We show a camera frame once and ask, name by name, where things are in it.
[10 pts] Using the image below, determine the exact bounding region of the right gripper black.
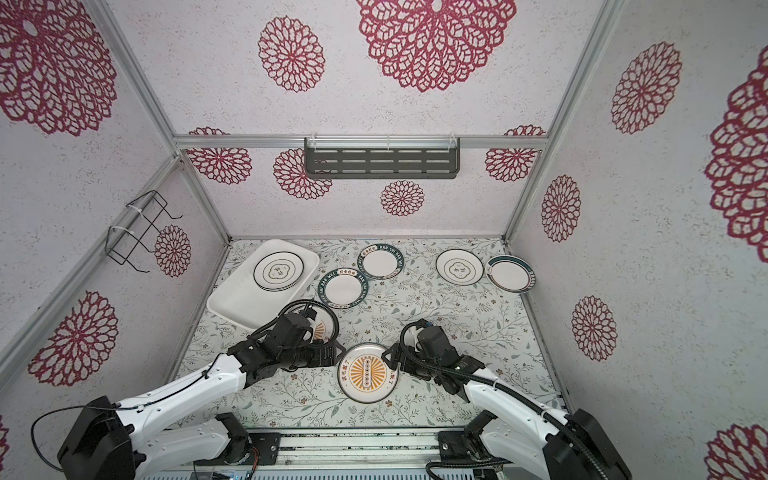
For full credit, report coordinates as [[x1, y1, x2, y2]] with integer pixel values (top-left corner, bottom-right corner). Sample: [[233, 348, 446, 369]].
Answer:
[[380, 342, 442, 380]]

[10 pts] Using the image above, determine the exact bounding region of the orange sunburst plate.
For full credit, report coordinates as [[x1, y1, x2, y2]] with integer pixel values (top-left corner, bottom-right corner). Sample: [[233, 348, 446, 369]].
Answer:
[[288, 302, 340, 344], [337, 343, 399, 404]]

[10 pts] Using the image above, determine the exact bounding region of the green rim plate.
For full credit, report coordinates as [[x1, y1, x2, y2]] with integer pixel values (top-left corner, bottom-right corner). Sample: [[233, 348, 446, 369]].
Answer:
[[357, 243, 405, 280], [317, 268, 369, 309]]

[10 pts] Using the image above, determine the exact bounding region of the black wire wall rack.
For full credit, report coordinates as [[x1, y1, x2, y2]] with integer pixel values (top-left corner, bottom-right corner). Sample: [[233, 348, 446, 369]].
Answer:
[[103, 190, 182, 274]]

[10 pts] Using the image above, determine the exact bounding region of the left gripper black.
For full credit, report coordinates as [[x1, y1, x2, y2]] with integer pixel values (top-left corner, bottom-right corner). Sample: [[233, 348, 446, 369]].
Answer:
[[281, 336, 347, 369]]

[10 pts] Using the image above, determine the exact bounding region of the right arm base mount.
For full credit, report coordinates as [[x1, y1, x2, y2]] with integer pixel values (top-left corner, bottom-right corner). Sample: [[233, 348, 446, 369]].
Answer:
[[437, 428, 496, 468]]

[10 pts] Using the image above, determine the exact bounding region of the white plate brown line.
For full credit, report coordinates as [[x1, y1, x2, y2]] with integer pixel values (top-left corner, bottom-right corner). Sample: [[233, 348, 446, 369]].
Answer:
[[435, 248, 485, 286]]

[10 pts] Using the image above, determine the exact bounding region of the green rim plate left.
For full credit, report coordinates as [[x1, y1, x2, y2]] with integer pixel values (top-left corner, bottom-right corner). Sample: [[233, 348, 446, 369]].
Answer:
[[317, 268, 369, 309]]

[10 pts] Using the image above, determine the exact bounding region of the white flower outline plate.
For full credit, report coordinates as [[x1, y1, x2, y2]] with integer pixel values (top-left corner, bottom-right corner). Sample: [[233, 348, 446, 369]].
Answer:
[[253, 251, 304, 292]]

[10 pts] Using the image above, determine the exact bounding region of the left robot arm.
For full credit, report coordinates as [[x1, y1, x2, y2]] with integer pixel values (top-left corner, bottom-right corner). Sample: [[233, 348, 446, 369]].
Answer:
[[57, 300, 342, 479]]

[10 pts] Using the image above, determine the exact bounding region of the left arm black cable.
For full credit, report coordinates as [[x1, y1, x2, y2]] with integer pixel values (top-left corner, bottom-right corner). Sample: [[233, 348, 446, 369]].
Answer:
[[29, 299, 341, 475]]

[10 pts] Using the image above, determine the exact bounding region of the grey slotted wall shelf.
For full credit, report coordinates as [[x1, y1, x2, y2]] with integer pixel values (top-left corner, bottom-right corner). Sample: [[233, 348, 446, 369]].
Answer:
[[304, 137, 461, 180]]

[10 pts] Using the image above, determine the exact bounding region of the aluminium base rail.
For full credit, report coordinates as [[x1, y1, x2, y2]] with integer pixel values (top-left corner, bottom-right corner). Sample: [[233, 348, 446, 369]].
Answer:
[[137, 427, 499, 480]]

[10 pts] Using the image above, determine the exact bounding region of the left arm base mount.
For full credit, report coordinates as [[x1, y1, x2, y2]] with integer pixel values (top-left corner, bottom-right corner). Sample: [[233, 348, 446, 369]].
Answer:
[[194, 412, 282, 466]]

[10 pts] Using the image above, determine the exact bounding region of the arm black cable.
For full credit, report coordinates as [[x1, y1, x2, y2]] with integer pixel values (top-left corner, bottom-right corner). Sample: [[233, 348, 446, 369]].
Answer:
[[398, 319, 610, 480], [29, 299, 341, 475]]

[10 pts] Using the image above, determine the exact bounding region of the white plastic bin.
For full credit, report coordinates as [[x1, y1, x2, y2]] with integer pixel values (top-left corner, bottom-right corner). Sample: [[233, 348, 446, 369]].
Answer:
[[207, 239, 320, 332]]

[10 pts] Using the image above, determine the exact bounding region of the green rim plate back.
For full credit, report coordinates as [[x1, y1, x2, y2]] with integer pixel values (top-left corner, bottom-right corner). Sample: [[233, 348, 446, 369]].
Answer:
[[357, 243, 405, 280]]

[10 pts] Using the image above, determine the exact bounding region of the striped rim plate far right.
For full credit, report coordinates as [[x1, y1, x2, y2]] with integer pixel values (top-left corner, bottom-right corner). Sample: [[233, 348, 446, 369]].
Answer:
[[487, 255, 536, 294]]

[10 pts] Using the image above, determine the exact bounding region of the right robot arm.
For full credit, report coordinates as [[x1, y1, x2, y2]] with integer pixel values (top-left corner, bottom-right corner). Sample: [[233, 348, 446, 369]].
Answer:
[[381, 319, 632, 479]]

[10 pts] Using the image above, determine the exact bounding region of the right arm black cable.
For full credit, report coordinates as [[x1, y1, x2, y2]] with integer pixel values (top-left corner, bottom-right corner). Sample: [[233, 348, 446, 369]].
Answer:
[[398, 319, 610, 480]]

